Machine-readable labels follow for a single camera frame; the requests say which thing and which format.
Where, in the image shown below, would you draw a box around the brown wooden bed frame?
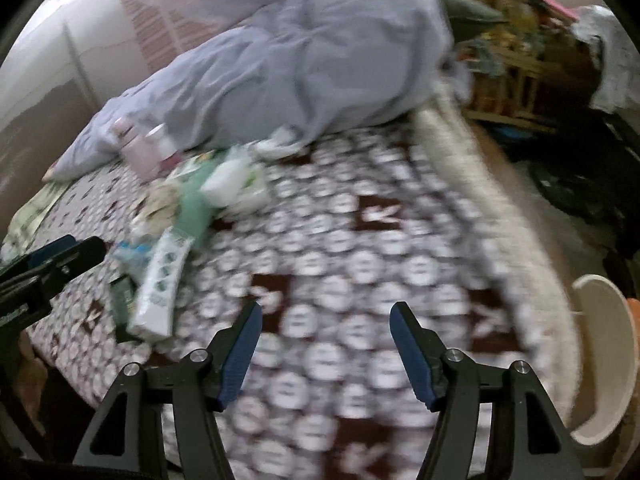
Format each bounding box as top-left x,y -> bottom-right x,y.
470,120 -> 601,281

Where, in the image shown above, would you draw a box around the white waste bin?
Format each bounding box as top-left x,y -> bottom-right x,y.
565,274 -> 638,448

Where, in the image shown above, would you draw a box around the pink mosquito net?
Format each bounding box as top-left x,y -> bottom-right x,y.
115,0 -> 301,76

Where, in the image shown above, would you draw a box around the white bottle with pink label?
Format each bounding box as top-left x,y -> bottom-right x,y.
145,124 -> 182,168

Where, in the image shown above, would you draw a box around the white tissue packet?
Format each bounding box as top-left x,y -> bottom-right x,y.
200,152 -> 268,211

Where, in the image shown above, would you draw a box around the grey-green pillow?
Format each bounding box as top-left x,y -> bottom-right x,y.
440,0 -> 508,26

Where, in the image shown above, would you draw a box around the white draped cloth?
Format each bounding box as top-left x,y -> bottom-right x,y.
570,5 -> 640,113

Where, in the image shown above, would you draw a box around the cream fleece blanket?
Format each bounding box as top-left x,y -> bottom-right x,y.
410,85 -> 586,441

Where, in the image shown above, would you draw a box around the dark floor fan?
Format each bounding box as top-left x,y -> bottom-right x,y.
527,160 -> 626,226

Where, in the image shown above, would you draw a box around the brown and white printed blanket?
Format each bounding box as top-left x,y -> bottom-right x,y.
0,125 -> 531,480

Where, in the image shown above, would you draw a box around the green and white box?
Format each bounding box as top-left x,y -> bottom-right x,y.
160,152 -> 221,188

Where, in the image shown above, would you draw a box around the dark green box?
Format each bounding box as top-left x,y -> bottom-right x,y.
110,277 -> 143,343

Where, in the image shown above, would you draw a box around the pale green cloth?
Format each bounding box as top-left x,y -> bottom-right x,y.
5,180 -> 71,251

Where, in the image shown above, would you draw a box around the long white box green dots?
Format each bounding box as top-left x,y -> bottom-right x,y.
126,227 -> 195,341

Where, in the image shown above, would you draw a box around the green fluffy towel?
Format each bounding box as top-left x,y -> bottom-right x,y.
172,160 -> 251,251

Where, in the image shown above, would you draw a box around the wooden crib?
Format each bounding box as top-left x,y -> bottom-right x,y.
457,0 -> 606,133

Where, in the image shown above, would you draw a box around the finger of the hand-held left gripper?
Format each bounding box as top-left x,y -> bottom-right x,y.
0,234 -> 77,286
0,237 -> 107,328

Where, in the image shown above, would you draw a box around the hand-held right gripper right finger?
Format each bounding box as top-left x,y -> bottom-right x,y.
390,301 -> 586,480

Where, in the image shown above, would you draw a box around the crumpled beige paper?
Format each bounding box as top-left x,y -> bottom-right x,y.
132,180 -> 183,241

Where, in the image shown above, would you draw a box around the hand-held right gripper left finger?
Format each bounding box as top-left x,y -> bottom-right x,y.
72,301 -> 263,480

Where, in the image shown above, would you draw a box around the grey-blue quilt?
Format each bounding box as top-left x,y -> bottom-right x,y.
47,0 -> 456,183

